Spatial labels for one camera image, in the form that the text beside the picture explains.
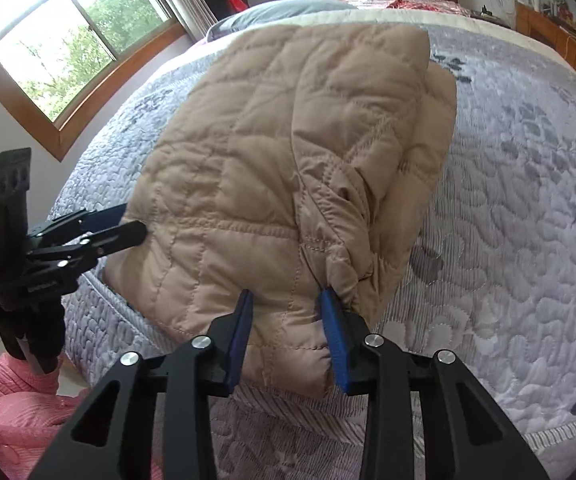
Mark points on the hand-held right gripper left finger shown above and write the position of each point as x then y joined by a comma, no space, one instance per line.
238,345

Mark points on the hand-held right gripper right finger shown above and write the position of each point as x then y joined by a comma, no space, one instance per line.
335,345

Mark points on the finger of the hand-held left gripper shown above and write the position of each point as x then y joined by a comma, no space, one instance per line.
122,235
110,217

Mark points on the tan quilted jacket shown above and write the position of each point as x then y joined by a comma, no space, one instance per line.
248,160

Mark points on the person's left forearm pink sleeve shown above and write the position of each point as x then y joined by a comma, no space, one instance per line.
7,410

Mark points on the person's left hand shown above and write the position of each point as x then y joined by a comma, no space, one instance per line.
27,330

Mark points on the wooden framed window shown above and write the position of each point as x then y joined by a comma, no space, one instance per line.
92,15

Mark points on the grey floral bed quilt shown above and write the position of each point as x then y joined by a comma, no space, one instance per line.
508,210

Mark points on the grey pillow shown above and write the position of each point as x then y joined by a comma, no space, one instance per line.
288,10

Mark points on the red plaid cloth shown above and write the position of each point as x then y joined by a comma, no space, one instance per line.
418,5

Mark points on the dark nightstand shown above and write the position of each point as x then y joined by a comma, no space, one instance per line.
493,17

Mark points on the wooden desk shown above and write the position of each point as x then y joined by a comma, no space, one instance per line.
538,25

